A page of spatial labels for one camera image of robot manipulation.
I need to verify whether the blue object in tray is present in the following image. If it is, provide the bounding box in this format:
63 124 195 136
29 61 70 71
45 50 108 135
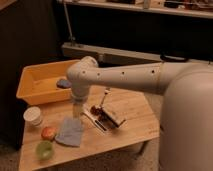
56 79 71 89

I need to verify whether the grey bench rail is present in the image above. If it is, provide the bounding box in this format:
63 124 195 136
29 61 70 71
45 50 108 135
61 42 161 65

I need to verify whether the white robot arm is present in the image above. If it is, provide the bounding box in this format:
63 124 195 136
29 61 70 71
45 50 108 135
67 56 213 171

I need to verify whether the orange plastic tray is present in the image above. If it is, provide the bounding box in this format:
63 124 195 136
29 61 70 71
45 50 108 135
16 60 76 105

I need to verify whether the white paper cup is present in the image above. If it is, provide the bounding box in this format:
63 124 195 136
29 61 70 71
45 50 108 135
23 106 42 126

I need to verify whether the upper shelf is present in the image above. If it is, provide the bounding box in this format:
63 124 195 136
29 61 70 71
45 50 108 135
57 0 213 19

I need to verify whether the blue grey towel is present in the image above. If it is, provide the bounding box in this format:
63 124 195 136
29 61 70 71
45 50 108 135
55 117 83 147

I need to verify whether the wooden table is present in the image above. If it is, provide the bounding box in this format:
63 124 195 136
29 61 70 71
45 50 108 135
19 89 159 171

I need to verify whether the white handled brush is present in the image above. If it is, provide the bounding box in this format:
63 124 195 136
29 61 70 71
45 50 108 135
83 109 107 132

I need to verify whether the red apple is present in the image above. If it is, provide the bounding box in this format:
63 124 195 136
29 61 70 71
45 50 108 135
41 126 56 141

